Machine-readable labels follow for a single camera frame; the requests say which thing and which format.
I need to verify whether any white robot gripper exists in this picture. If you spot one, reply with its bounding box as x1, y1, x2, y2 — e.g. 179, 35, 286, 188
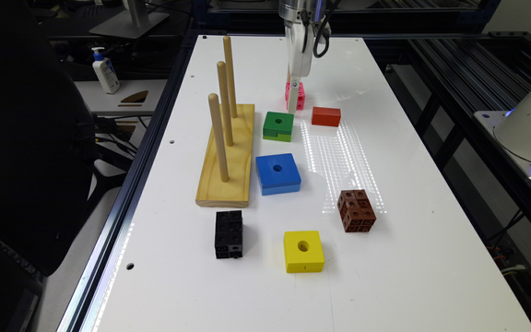
278, 0, 331, 113

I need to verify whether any pink studded cube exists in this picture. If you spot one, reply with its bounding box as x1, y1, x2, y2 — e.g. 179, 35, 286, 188
285, 82, 305, 111

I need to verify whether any green square block with hole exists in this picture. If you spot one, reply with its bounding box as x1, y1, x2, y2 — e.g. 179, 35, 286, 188
263, 112, 294, 142

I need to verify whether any red rectangular block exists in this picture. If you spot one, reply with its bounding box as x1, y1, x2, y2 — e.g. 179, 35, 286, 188
312, 107, 341, 127

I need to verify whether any middle wooden peg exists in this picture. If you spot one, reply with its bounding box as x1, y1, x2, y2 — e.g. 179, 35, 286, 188
217, 61, 233, 147

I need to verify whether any wooden peg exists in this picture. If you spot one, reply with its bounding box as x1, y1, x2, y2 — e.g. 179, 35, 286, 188
223, 35, 237, 118
217, 61, 233, 147
207, 93, 230, 182

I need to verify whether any rear wooden peg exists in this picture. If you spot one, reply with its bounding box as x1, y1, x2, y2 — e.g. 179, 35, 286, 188
223, 35, 237, 118

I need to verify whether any front wooden peg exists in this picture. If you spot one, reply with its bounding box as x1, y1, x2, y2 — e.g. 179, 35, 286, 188
207, 93, 230, 182

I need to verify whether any blue square block with hole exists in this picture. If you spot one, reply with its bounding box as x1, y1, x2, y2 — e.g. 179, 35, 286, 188
256, 153, 301, 196

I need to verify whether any wooden peg base board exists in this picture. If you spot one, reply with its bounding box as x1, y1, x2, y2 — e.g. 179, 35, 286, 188
195, 104, 254, 208

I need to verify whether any brown studded cube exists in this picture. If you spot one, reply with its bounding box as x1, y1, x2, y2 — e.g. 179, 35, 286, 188
337, 189, 376, 232

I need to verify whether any yellow square block with hole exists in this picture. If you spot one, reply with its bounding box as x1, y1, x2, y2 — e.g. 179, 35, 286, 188
284, 231, 325, 273

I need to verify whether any black studded block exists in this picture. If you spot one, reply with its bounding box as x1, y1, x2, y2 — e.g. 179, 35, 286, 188
214, 210, 243, 259

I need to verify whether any grey monitor stand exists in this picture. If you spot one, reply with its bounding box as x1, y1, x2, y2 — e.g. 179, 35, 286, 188
89, 0, 170, 39

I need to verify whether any white pump lotion bottle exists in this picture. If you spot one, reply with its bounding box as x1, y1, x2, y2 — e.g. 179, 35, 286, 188
91, 47, 121, 94

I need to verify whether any black office chair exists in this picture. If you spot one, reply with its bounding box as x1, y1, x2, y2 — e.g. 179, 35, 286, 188
0, 0, 96, 276

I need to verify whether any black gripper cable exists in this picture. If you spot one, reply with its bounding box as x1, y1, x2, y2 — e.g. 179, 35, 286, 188
300, 0, 343, 59

